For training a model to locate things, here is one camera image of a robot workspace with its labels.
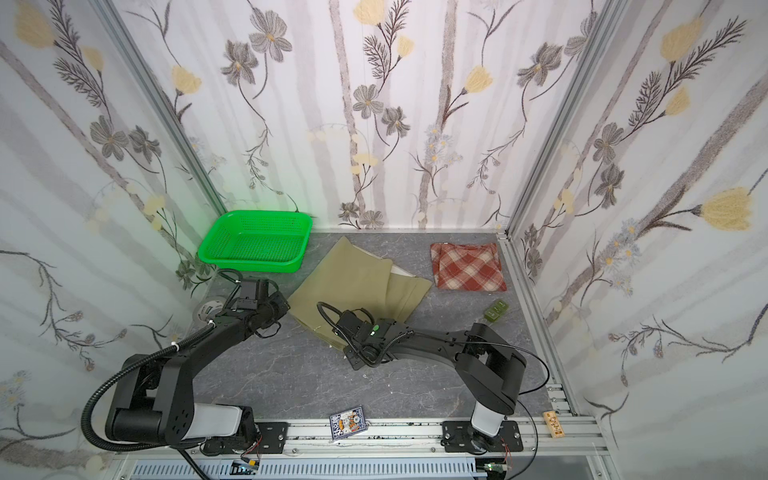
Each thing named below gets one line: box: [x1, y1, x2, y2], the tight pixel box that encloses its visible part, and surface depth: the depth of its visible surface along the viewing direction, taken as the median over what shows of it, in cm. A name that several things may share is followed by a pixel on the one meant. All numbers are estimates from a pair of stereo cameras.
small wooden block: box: [543, 410, 565, 438], surface depth 77 cm
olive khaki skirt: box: [287, 236, 433, 346], surface depth 103 cm
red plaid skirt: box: [430, 243, 507, 292], surface depth 107 cm
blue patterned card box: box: [329, 406, 368, 440], surface depth 76 cm
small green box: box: [484, 300, 509, 322], surface depth 97 cm
